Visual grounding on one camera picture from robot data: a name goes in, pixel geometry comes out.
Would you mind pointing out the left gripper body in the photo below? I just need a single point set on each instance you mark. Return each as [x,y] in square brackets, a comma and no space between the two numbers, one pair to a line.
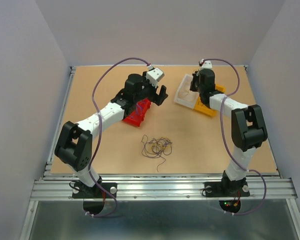
[148,91]

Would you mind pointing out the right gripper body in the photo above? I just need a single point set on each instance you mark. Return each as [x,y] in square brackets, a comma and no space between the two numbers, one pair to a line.
[195,85]

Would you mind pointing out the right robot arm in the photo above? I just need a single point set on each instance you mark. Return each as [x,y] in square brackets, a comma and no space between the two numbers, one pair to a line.
[248,132]

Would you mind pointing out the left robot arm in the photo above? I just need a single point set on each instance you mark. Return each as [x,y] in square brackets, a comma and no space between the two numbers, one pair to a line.
[75,142]

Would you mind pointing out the white plastic bin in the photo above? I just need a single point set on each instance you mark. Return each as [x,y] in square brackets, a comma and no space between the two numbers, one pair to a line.
[184,96]

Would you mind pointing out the yellow plastic bin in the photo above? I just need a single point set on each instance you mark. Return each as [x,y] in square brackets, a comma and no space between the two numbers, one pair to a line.
[201,108]

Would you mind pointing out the red plastic bin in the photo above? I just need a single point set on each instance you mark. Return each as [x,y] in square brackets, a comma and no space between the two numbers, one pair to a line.
[138,115]

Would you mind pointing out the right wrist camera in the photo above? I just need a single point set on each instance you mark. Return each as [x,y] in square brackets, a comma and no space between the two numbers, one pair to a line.
[205,64]

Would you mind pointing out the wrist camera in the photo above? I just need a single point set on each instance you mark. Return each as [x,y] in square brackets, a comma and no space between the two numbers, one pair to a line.
[205,64]
[154,75]

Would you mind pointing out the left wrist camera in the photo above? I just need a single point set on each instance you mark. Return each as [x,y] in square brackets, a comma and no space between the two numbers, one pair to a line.
[154,75]

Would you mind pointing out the left aluminium side rail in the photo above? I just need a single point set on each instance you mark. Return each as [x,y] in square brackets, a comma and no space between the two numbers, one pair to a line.
[50,159]

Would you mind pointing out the aluminium mounting rail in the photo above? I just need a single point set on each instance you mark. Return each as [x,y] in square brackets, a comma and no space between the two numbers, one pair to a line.
[179,187]

